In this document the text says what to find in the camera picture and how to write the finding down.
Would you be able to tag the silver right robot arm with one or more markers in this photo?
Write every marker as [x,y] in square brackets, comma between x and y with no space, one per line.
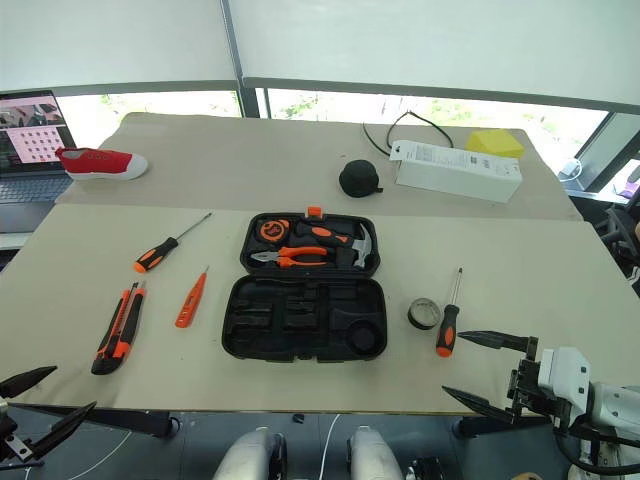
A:
[617,405]

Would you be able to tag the black electrical tape roll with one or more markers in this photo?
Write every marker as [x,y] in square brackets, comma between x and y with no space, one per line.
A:
[413,320]

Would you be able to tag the yellow sponge block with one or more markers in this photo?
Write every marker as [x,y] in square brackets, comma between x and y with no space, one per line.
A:
[495,142]

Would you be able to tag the black office chair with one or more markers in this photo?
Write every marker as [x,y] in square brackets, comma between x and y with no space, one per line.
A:
[620,235]

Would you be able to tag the open grey laptop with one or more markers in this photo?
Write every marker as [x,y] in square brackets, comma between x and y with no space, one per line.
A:
[30,190]

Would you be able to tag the orange black tape measure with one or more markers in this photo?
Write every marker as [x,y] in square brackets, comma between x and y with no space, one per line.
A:
[272,230]

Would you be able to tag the black table foot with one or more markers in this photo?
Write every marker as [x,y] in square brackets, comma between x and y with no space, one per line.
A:
[495,427]
[125,422]

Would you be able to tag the white roller blind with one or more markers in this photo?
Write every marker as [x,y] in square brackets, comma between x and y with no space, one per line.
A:
[110,40]
[425,40]

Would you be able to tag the orange black utility knife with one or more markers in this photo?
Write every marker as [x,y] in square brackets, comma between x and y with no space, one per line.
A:
[117,335]

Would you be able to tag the white charger on desk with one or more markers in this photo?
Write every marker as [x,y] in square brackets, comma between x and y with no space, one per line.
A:
[570,169]

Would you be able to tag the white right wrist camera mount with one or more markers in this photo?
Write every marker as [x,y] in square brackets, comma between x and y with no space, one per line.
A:
[562,372]

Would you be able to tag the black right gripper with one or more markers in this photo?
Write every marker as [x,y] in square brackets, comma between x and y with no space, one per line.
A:
[524,385]

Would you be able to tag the grey window frame post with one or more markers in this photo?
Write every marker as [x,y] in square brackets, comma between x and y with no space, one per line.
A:
[247,95]

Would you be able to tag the long white cardboard box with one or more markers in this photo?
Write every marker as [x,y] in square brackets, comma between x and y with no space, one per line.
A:
[450,172]

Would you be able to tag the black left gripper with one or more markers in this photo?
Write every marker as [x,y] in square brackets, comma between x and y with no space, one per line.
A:
[7,430]

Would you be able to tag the red canvas shoe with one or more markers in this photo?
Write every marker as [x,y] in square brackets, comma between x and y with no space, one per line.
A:
[95,162]

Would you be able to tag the black tool case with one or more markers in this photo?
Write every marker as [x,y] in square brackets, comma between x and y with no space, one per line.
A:
[305,325]

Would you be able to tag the silver robot right leg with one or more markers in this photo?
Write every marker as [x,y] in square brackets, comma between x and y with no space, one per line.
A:
[372,455]

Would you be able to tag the orange test pen screwdriver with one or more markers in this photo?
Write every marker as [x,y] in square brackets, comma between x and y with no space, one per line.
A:
[189,305]

